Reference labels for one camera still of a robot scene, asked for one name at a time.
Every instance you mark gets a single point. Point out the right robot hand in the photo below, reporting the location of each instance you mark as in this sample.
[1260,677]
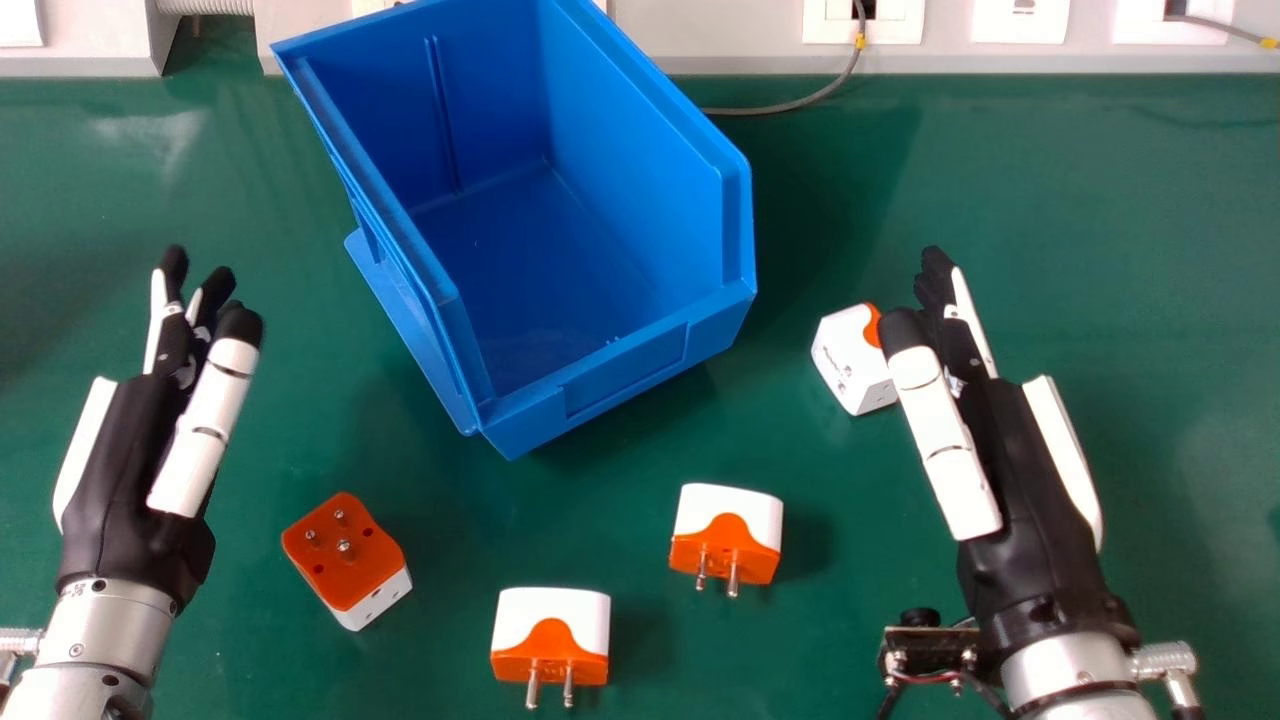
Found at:
[1010,480]

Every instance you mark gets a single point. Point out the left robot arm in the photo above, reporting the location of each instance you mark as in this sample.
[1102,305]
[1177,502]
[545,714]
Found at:
[85,650]

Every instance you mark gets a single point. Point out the three-pin white-orange plug adapter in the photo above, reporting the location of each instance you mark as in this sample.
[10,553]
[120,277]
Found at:
[345,560]

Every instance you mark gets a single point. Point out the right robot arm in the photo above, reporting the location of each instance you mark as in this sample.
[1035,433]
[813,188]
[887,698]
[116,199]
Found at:
[1090,680]

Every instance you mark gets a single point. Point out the two-pin white-orange plug adapter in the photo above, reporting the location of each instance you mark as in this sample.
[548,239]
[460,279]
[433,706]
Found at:
[726,535]
[550,640]

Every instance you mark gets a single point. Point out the white-orange cube plug adapter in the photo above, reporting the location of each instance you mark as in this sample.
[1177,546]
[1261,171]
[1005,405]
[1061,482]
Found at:
[848,365]

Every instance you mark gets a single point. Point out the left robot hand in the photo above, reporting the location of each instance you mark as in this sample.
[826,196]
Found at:
[120,470]

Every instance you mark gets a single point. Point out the white wall socket plate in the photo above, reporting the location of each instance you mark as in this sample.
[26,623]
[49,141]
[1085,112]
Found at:
[1020,18]
[1165,25]
[20,20]
[900,20]

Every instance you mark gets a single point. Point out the small wrist camera board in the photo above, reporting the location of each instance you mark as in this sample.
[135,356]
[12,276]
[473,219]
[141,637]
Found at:
[925,650]

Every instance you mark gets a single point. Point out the blue plastic bin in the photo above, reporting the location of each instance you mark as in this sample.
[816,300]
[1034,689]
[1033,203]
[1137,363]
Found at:
[530,230]

